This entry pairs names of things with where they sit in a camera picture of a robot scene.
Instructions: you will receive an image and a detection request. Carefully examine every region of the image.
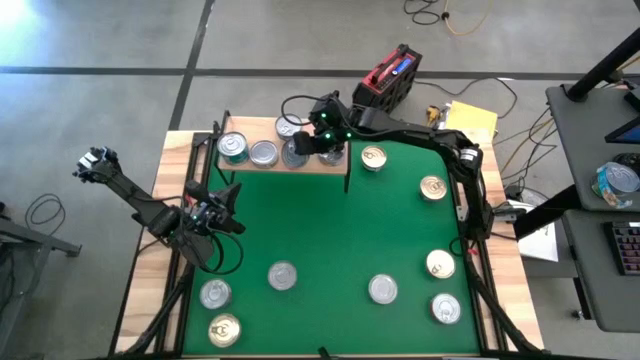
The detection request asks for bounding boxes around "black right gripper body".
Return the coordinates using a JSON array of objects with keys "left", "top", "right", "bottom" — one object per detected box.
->
[{"left": 292, "top": 124, "right": 360, "bottom": 155}]

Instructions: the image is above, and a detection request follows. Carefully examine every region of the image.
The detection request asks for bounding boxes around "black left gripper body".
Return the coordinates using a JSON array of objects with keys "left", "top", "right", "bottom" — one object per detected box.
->
[{"left": 185, "top": 180, "right": 229, "bottom": 236}]

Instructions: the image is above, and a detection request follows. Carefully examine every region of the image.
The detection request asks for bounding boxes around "light blue cartoon label can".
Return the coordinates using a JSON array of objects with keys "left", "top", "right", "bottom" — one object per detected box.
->
[{"left": 318, "top": 149, "right": 346, "bottom": 167}]

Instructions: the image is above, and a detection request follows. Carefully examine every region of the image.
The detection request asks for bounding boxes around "green barcode label can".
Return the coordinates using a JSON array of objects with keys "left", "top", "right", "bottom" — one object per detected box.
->
[{"left": 280, "top": 139, "right": 310, "bottom": 170}]

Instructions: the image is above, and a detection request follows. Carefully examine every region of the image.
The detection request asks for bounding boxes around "blue albacore solid white can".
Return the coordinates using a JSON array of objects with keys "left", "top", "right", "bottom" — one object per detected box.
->
[{"left": 274, "top": 113, "right": 304, "bottom": 141}]

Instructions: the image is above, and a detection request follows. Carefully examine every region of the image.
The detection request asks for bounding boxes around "pale gold lid can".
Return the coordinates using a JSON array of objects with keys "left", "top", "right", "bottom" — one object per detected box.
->
[
  {"left": 425, "top": 248, "right": 457, "bottom": 280},
  {"left": 360, "top": 144, "right": 388, "bottom": 173}
]

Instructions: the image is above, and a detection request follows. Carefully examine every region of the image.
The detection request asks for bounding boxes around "teal chunk light tuna can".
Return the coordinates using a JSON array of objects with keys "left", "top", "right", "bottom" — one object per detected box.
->
[{"left": 217, "top": 130, "right": 250, "bottom": 161}]

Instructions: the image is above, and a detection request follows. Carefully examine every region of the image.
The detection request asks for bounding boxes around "Bumble Bee light tuna can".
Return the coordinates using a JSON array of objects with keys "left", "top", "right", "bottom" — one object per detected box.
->
[{"left": 248, "top": 139, "right": 280, "bottom": 169}]

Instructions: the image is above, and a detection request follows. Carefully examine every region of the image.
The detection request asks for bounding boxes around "green nutrition label can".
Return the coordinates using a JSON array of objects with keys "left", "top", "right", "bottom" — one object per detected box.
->
[{"left": 367, "top": 273, "right": 400, "bottom": 306}]

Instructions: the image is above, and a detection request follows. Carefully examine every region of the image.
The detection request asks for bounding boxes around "wooden shelf with black legs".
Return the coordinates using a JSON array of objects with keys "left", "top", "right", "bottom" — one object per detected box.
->
[{"left": 218, "top": 110, "right": 354, "bottom": 195}]

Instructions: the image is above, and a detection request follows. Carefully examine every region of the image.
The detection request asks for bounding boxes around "silver pull-tab can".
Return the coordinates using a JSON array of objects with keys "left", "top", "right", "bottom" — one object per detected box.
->
[
  {"left": 430, "top": 292, "right": 463, "bottom": 326},
  {"left": 199, "top": 278, "right": 233, "bottom": 311}
]

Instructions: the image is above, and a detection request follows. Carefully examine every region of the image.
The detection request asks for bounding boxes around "red and black tool case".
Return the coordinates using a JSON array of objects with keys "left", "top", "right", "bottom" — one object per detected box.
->
[{"left": 349, "top": 43, "right": 424, "bottom": 130}]

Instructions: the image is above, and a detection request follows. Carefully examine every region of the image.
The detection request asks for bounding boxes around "green table mat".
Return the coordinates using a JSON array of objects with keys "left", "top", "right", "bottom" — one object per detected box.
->
[{"left": 180, "top": 137, "right": 482, "bottom": 357}]

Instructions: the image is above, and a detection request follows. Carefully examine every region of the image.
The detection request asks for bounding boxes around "gold lid teal label can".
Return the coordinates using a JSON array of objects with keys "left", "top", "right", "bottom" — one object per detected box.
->
[{"left": 418, "top": 173, "right": 449, "bottom": 202}]

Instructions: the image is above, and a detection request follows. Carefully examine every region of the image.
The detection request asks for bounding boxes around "yellow paper pad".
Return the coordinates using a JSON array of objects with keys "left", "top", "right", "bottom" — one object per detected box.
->
[{"left": 443, "top": 100, "right": 499, "bottom": 139}]

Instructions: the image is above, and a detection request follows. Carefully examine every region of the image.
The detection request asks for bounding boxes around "grey metal stand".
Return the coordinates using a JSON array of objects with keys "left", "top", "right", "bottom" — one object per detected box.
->
[{"left": 0, "top": 202, "right": 83, "bottom": 360}]

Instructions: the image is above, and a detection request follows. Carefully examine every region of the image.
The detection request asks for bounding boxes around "black desk support bar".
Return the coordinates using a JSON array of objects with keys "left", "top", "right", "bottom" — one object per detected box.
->
[{"left": 514, "top": 183, "right": 585, "bottom": 240}]

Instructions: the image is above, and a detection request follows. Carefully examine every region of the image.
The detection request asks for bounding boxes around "white paper sheet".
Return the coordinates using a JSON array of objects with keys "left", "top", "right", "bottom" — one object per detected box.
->
[{"left": 514, "top": 199, "right": 560, "bottom": 264}]

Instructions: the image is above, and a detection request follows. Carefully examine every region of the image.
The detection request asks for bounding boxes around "grey desk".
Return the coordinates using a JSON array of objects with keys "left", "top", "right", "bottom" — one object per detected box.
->
[
  {"left": 544, "top": 82, "right": 640, "bottom": 212},
  {"left": 562, "top": 209, "right": 640, "bottom": 334}
]

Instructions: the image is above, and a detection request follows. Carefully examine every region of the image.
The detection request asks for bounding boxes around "black monitor pole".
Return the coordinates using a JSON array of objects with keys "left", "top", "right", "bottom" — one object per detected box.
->
[{"left": 564, "top": 27, "right": 640, "bottom": 104}]

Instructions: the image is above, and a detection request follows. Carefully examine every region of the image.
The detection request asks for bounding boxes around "can on side desk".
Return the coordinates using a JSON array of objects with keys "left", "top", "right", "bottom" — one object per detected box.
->
[{"left": 591, "top": 160, "right": 640, "bottom": 210}]

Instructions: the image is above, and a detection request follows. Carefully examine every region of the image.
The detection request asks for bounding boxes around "black tablet screen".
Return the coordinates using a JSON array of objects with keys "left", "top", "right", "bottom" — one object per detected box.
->
[{"left": 603, "top": 113, "right": 640, "bottom": 146}]

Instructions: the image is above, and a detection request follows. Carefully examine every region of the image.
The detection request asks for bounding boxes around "black computer mouse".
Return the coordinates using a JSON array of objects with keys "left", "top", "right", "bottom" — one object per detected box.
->
[{"left": 612, "top": 151, "right": 640, "bottom": 171}]

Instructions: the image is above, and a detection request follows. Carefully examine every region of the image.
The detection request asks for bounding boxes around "black keyboard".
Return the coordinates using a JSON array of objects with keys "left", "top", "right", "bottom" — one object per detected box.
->
[{"left": 602, "top": 219, "right": 640, "bottom": 277}]

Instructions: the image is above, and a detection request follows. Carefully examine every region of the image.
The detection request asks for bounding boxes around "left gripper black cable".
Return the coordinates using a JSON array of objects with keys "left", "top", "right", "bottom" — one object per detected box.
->
[{"left": 199, "top": 229, "right": 245, "bottom": 276}]

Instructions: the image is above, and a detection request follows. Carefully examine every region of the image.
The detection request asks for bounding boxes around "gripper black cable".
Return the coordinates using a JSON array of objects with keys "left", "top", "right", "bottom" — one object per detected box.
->
[
  {"left": 280, "top": 94, "right": 326, "bottom": 129},
  {"left": 199, "top": 229, "right": 245, "bottom": 276}
]

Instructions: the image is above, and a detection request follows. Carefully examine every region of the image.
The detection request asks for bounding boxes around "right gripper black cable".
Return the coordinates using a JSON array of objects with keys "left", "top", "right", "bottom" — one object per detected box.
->
[{"left": 280, "top": 94, "right": 326, "bottom": 129}]

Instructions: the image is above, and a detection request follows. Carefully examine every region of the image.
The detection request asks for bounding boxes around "black metal table frame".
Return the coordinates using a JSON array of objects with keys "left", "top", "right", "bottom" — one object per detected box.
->
[{"left": 107, "top": 119, "right": 541, "bottom": 360}]

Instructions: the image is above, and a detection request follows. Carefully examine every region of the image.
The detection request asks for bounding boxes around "coiled black floor cable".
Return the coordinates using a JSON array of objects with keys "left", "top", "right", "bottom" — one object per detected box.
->
[{"left": 23, "top": 192, "right": 67, "bottom": 237}]

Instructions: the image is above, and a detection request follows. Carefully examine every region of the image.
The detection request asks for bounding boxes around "black floor cable with plug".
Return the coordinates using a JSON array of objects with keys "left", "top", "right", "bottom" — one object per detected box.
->
[{"left": 402, "top": 0, "right": 449, "bottom": 26}]

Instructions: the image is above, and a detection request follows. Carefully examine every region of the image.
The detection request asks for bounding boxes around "orange floor cable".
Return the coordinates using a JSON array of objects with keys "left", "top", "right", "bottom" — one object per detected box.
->
[{"left": 442, "top": 0, "right": 496, "bottom": 37}]

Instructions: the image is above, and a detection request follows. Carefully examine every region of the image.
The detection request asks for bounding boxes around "long black floor cable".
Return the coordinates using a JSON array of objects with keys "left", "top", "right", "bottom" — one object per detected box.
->
[{"left": 414, "top": 77, "right": 519, "bottom": 121}]

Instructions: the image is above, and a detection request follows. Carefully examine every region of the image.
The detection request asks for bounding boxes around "yellow floor cable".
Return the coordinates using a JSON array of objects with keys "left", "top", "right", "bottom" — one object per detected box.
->
[{"left": 499, "top": 115, "right": 557, "bottom": 171}]

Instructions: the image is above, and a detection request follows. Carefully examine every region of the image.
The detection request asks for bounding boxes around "black cable bundle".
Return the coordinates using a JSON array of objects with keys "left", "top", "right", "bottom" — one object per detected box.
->
[{"left": 497, "top": 104, "right": 559, "bottom": 184}]

